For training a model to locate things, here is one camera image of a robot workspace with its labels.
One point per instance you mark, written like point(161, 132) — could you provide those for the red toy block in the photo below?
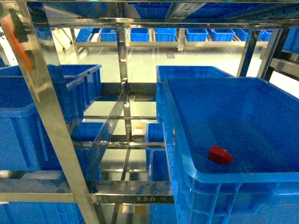
point(219, 155)

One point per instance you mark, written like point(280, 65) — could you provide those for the blue crate middle shelf right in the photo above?
point(233, 140)

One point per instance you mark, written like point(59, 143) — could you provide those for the blue bin middle shelf left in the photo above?
point(24, 143)

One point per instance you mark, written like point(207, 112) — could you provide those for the stainless steel shelf rack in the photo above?
point(19, 18)

